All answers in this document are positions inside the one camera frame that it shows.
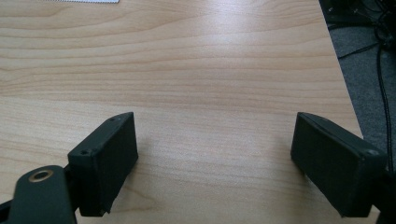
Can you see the black stand base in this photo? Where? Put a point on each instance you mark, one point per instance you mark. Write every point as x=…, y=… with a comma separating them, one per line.
x=348, y=12

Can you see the grey striped placemat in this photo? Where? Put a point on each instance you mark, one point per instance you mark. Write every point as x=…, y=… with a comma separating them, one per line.
x=93, y=1

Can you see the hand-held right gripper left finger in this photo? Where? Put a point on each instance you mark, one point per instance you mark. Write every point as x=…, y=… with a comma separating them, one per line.
x=106, y=161

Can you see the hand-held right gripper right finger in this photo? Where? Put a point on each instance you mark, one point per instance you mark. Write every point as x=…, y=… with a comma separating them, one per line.
x=333, y=165

